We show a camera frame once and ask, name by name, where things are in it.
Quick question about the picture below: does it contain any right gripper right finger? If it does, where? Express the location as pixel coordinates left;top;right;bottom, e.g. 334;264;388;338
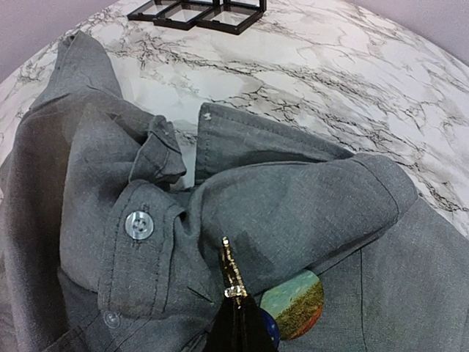
237;295;278;352

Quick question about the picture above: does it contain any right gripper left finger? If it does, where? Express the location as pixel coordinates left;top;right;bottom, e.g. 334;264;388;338
207;237;245;351

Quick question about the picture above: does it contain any grey button shirt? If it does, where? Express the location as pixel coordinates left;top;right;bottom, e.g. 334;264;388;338
1;32;468;351

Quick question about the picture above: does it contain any landscape round brooch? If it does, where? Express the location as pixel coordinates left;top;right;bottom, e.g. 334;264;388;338
260;269;325;340

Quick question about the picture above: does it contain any black display box right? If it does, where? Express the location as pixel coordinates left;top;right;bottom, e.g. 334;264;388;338
196;0;267;35

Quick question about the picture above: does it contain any black display box middle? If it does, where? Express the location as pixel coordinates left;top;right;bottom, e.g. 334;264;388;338
152;0;221;31

